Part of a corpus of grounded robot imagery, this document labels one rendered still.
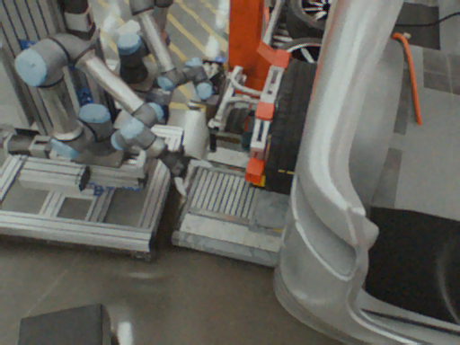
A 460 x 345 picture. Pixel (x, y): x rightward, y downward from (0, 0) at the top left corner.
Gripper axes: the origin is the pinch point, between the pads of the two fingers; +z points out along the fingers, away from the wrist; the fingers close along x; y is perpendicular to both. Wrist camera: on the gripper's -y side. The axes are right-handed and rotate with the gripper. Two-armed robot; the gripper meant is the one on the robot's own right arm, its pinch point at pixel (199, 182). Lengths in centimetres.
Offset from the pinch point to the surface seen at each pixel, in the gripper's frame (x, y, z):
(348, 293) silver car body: -9, -69, 26
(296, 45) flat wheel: -100, 140, 48
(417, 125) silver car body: -82, 3, 65
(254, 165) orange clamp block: -18.2, 22.0, 24.5
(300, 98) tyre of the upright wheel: -54, 15, 16
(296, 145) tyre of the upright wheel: -36.8, 8.9, 26.2
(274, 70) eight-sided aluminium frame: -58, 37, 7
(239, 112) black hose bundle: -31.6, 29.4, 4.8
